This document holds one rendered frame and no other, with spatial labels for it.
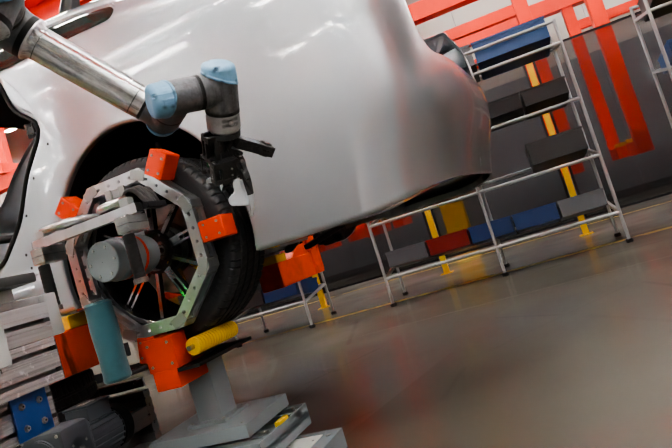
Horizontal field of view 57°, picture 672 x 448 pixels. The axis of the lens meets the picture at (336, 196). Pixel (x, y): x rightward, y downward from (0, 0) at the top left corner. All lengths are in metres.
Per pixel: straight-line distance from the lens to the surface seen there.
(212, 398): 2.28
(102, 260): 2.05
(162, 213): 2.32
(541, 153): 5.40
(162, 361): 2.15
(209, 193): 2.07
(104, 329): 2.12
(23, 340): 1.39
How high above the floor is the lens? 0.70
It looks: 4 degrees up
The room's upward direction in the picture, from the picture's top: 17 degrees counter-clockwise
